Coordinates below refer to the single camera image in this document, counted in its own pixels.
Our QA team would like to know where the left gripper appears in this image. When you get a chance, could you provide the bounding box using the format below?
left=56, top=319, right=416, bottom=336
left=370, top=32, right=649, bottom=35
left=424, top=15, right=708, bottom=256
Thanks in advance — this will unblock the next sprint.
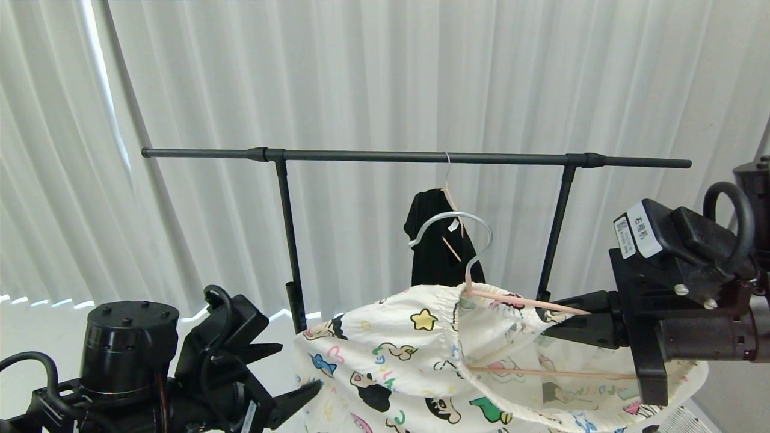
left=217, top=343, right=322, bottom=433

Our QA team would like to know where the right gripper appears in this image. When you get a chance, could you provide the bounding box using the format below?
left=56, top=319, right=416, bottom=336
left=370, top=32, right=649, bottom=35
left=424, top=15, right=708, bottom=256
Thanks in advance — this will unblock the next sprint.
left=537, top=290, right=760, bottom=407

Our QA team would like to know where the pink clothes hanger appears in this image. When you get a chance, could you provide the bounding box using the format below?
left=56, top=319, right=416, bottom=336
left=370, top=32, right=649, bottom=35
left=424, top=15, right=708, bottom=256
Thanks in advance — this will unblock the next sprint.
left=441, top=152, right=465, bottom=262
left=409, top=212, right=638, bottom=379

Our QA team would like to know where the cream printed garment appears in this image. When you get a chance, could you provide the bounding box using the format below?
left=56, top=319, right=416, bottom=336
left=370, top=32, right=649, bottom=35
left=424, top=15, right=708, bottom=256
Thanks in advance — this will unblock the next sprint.
left=293, top=283, right=709, bottom=433

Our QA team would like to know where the black garment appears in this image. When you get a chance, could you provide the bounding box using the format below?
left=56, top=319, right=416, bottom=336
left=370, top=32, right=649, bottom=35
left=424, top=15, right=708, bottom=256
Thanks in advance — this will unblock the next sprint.
left=404, top=188, right=485, bottom=288

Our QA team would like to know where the white laundry basket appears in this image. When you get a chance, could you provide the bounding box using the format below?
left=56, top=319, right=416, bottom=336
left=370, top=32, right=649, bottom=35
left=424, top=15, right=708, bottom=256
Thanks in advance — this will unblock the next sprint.
left=653, top=406, right=707, bottom=433

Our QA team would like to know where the black clothes rack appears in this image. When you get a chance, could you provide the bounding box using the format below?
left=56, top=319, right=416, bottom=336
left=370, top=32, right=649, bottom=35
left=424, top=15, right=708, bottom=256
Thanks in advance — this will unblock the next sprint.
left=141, top=147, right=692, bottom=334

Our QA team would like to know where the white curtain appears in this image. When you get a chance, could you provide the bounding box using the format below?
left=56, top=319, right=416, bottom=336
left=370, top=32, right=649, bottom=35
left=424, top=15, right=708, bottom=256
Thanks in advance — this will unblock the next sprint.
left=0, top=0, right=770, bottom=322

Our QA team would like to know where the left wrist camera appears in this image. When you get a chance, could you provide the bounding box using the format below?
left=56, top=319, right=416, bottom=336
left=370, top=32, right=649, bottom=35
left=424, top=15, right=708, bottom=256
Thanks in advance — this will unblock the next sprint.
left=174, top=286, right=270, bottom=398

